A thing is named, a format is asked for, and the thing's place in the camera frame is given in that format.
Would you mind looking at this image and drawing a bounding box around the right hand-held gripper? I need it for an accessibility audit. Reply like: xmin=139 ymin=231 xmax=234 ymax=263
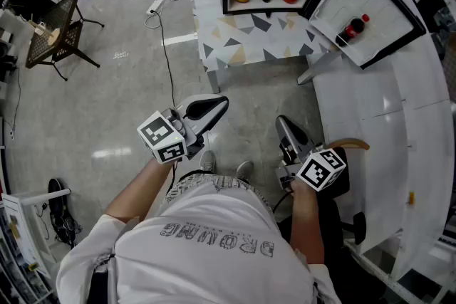
xmin=276 ymin=115 xmax=347 ymax=193

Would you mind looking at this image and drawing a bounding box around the person's left forearm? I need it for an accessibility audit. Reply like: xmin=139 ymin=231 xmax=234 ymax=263
xmin=105 ymin=156 xmax=179 ymax=225

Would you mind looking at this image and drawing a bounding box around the white power strip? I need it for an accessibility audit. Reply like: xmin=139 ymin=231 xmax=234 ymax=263
xmin=145 ymin=0 xmax=164 ymax=16

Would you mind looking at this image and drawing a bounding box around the person's white printed shirt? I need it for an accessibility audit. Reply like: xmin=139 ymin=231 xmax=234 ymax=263
xmin=56 ymin=172 xmax=343 ymax=304

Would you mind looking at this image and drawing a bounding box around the wooden stand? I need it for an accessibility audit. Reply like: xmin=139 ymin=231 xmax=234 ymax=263
xmin=28 ymin=19 xmax=61 ymax=47

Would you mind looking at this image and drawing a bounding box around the triangle patterned table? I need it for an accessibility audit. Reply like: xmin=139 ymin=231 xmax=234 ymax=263
xmin=187 ymin=0 xmax=336 ymax=94

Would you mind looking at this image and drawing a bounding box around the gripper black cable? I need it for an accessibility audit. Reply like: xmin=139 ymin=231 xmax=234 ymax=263
xmin=272 ymin=188 xmax=295 ymax=214
xmin=170 ymin=159 xmax=179 ymax=192

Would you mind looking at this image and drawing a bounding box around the white metal rack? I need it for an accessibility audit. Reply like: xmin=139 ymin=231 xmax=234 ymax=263
xmin=0 ymin=188 xmax=72 ymax=304

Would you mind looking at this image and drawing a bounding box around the person's left grey shoe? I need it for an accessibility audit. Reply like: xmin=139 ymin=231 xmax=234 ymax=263
xmin=199 ymin=150 xmax=217 ymax=175

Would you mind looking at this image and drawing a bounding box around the person's right grey shoe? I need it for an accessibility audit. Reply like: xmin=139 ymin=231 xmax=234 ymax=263
xmin=236 ymin=160 xmax=254 ymax=182

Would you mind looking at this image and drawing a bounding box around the dark soda bottle red cap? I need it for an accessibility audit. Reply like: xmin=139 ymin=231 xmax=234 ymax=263
xmin=335 ymin=14 xmax=371 ymax=48

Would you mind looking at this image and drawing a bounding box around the person's right forearm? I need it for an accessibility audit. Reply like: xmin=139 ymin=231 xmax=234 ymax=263
xmin=288 ymin=181 xmax=326 ymax=265

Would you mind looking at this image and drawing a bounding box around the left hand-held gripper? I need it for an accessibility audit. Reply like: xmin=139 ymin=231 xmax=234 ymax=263
xmin=137 ymin=94 xmax=229 ymax=165

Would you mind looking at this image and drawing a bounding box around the black floor cable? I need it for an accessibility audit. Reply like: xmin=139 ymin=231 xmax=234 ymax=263
xmin=151 ymin=9 xmax=177 ymax=108

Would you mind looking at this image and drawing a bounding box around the white curved counter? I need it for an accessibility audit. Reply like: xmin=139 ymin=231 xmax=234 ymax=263
xmin=306 ymin=0 xmax=456 ymax=293

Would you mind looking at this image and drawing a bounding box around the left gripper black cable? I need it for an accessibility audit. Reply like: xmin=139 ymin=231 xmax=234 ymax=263
xmin=170 ymin=159 xmax=179 ymax=192

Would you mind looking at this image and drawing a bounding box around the person's grey shoe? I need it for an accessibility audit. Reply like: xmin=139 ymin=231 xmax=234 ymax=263
xmin=236 ymin=160 xmax=254 ymax=182
xmin=199 ymin=150 xmax=217 ymax=175

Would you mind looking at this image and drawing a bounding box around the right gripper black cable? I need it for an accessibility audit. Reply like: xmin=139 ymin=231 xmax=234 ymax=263
xmin=272 ymin=188 xmax=295 ymax=214

